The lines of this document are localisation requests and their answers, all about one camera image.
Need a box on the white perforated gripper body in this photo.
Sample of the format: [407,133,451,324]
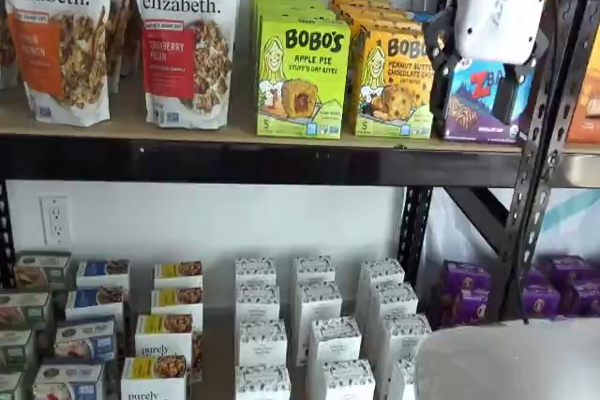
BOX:
[443,0,552,67]

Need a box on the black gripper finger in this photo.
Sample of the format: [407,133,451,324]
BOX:
[423,7,464,115]
[492,58,536,124]

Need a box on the blue purple Zbar box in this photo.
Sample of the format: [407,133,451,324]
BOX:
[405,9,443,26]
[439,56,536,146]

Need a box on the orange Bobo's peanut butter box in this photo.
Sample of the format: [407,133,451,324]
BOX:
[337,3,410,22]
[327,0,394,11]
[352,23,435,141]
[349,14,427,40]

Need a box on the purple snack box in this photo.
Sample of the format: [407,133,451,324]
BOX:
[559,262,593,288]
[568,279,600,318]
[523,265,546,289]
[432,277,492,330]
[519,284,563,322]
[442,259,493,293]
[549,254,586,275]

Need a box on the white patterned pastry box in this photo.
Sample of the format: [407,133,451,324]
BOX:
[234,363,293,400]
[322,358,377,400]
[378,312,434,364]
[295,280,344,364]
[239,318,289,370]
[234,283,282,324]
[367,282,420,320]
[292,255,337,286]
[233,257,278,289]
[307,316,364,374]
[389,357,422,400]
[359,259,406,289]

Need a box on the yellow label granola box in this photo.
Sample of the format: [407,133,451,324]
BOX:
[134,312,195,360]
[153,259,204,290]
[149,286,204,318]
[120,354,189,400]

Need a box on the blue label granola box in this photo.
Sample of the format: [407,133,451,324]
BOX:
[75,258,132,290]
[64,285,128,322]
[31,361,106,400]
[53,317,118,364]

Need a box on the green label granola box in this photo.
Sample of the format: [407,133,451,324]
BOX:
[12,250,72,292]
[0,290,53,332]
[0,370,25,400]
[0,328,38,369]

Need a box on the black metal shelving rack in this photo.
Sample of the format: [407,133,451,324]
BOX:
[538,0,600,195]
[0,0,600,326]

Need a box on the granola bag red label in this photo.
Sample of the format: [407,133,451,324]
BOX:
[129,0,244,130]

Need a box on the white granola bag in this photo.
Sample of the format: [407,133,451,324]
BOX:
[106,0,143,95]

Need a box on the white small boxes group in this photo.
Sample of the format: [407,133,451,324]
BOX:
[0,249,437,400]

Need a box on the granola bag orange label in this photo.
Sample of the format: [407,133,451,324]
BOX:
[0,0,114,128]

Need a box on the white wall outlet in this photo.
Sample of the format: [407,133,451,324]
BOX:
[38,195,72,245]

